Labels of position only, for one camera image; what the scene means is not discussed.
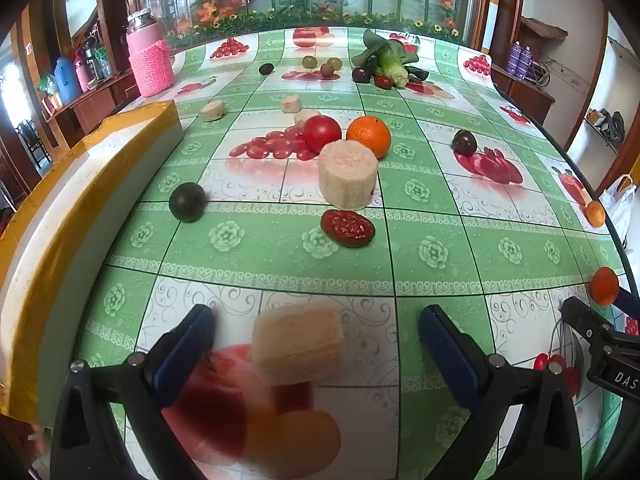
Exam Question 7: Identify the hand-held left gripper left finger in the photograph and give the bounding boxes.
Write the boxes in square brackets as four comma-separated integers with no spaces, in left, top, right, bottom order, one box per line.
[50,304,218,480]

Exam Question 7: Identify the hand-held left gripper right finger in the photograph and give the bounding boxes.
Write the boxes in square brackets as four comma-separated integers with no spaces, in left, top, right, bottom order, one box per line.
[419,304,583,480]

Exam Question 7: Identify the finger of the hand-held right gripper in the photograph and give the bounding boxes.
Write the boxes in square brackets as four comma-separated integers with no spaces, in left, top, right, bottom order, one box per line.
[559,296,622,352]
[616,284,640,323]

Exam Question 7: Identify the small orange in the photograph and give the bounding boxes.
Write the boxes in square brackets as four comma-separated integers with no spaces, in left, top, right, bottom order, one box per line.
[590,266,621,307]
[585,200,607,229]

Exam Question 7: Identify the dark green plum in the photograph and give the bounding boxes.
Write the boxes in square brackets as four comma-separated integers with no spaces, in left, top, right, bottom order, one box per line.
[168,182,207,223]

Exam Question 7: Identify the large red jujube date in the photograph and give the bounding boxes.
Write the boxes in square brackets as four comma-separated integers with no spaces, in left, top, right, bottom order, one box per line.
[320,209,376,249]

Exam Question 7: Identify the white tray with yellow rim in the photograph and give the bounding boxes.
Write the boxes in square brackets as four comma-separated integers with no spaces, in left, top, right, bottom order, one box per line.
[0,100,185,418]

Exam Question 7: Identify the large beige yam chunk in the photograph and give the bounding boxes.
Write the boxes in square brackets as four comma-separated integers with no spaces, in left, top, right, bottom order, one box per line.
[318,140,379,211]

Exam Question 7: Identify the large orange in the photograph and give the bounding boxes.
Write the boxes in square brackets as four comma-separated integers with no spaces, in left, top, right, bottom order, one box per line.
[346,115,392,159]

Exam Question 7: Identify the red tomato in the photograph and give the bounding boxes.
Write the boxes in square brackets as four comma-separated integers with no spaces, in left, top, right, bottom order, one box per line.
[301,115,343,153]

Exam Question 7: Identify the white plastic bag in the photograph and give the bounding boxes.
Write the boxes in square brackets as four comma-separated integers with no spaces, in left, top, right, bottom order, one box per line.
[598,175,638,248]

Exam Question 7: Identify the green printed tablecloth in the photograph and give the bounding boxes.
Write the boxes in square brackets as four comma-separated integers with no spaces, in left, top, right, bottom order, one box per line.
[75,25,626,480]

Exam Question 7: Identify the wooden side cabinet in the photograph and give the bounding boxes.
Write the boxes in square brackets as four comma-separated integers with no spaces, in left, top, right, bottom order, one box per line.
[492,65,556,126]

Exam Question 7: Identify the wooden sideboard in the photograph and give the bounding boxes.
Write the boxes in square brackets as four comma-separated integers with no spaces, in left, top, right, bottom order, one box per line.
[40,67,141,133]

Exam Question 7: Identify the brown woven basket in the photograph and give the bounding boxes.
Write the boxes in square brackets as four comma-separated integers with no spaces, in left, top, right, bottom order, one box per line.
[520,16,568,53]

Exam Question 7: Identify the jar with pink knitted cover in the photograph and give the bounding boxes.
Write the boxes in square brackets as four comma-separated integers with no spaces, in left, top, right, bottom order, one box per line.
[125,7,176,98]

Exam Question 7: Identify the blue plastic jug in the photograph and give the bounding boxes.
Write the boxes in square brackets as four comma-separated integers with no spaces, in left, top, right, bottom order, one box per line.
[54,56,82,103]

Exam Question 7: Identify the green bok choy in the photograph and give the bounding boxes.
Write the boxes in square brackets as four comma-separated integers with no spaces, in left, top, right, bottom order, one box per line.
[351,28,430,88]

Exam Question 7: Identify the black thermos flask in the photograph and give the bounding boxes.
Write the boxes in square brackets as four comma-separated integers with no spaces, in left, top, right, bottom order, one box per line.
[80,40,101,81]

